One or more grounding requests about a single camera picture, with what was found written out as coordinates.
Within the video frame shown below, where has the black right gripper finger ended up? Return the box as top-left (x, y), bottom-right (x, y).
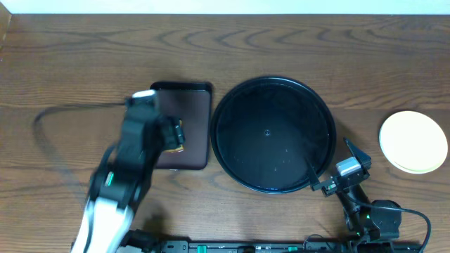
top-left (343, 137), bottom-right (372, 170)
top-left (304, 158), bottom-right (320, 191)

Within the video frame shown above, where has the orange green scrub sponge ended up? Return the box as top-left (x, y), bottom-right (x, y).
top-left (163, 117), bottom-right (186, 153)

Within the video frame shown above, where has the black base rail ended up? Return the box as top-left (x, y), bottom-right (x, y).
top-left (151, 240), bottom-right (420, 253)

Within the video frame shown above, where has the black round tray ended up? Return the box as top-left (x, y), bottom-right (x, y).
top-left (210, 76), bottom-right (337, 194)

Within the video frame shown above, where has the yellow plate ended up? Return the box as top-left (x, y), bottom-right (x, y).
top-left (379, 110), bottom-right (449, 174)

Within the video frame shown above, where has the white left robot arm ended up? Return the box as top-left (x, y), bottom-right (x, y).
top-left (71, 103), bottom-right (184, 252)

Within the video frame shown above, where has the black rectangular tray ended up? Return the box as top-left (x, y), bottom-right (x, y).
top-left (150, 81), bottom-right (212, 170)

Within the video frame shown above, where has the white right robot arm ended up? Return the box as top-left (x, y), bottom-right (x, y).
top-left (309, 138), bottom-right (401, 252)

